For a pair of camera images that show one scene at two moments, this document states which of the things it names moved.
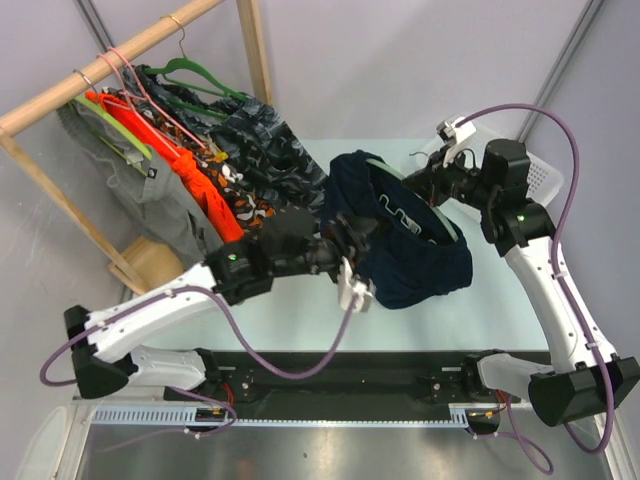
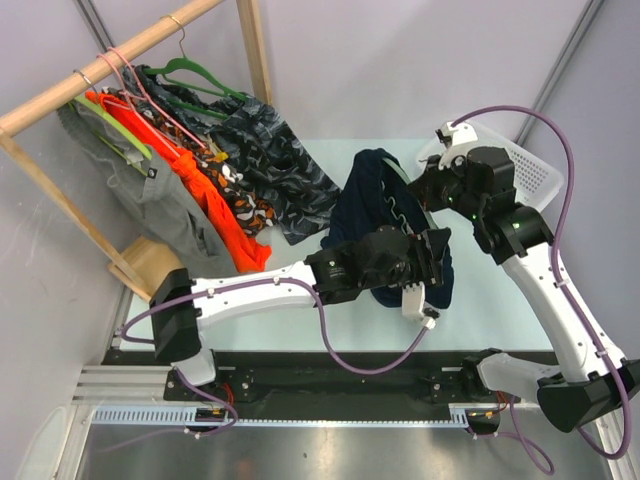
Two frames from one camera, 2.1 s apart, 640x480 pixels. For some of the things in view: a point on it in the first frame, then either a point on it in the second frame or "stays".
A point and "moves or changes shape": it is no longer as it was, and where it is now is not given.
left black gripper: [356, 231] to [427, 249]
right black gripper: [430, 180] stays
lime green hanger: [101, 115] stays
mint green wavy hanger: [421, 197] to [407, 178]
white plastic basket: [544, 184] stays
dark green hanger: [182, 60] stays
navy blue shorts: [407, 249] moves or changes shape
